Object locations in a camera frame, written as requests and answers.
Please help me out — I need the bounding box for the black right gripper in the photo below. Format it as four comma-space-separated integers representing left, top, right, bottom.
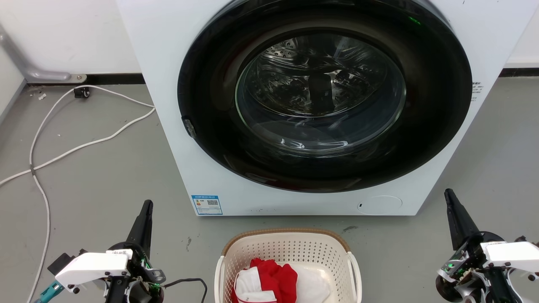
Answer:
435, 189, 506, 303

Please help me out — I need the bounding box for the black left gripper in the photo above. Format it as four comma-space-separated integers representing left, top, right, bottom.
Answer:
106, 200, 166, 303

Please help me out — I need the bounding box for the cream perforated laundry basket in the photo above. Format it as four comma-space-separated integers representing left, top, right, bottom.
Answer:
214, 229, 363, 303

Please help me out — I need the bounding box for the blue energy label sticker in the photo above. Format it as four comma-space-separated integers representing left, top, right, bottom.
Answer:
192, 195, 223, 216

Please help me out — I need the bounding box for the red and white garment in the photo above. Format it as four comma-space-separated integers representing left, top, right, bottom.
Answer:
231, 258, 299, 303

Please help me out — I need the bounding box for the white front-load washing machine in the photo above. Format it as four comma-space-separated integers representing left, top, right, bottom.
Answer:
116, 0, 539, 216

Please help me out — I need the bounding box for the black round washer door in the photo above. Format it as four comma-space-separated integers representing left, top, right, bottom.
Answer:
177, 0, 473, 193

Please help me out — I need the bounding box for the grey drain pipe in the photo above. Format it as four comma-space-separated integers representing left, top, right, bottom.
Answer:
0, 24, 88, 84

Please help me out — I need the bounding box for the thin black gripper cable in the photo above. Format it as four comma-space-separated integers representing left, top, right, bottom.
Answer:
162, 278, 208, 303

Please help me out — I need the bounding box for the white power cable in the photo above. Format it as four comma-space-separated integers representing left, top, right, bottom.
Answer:
0, 108, 156, 187
26, 85, 155, 303

